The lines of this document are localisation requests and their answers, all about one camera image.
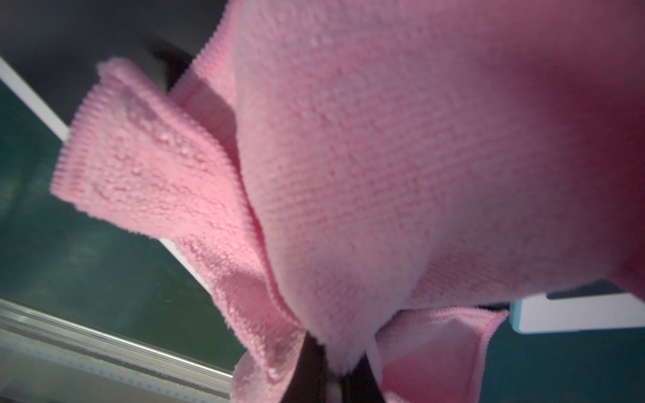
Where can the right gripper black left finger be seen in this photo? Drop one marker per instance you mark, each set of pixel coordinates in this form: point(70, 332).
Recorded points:
point(309, 379)

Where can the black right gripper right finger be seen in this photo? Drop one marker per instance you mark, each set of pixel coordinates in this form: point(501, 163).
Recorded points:
point(360, 386)

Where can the blue-edged white drawing tablet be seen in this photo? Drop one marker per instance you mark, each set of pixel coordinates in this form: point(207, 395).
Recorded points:
point(593, 307)

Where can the pink cloth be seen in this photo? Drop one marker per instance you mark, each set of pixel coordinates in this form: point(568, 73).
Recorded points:
point(377, 173)

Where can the front aluminium rail bed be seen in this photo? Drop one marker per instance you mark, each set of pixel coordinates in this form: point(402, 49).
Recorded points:
point(52, 340)

